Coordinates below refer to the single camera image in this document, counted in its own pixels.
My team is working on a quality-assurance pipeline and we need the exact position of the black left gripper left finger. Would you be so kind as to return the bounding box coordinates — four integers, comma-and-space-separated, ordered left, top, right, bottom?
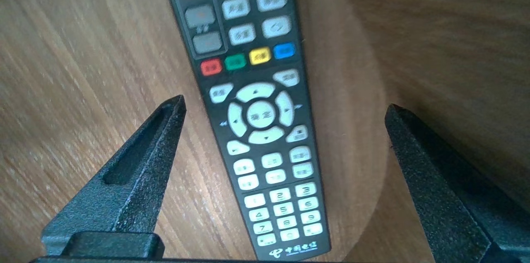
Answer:
41, 94, 188, 257

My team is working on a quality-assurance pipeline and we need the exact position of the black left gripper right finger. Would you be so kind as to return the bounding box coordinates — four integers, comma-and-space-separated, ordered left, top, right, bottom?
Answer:
384, 104, 530, 263

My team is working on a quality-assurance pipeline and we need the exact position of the black remote control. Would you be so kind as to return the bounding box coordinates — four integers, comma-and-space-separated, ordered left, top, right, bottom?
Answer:
159, 0, 332, 261

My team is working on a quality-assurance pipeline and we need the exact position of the round wooden bedside table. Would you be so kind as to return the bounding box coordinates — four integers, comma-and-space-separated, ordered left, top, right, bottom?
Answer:
0, 0, 390, 263

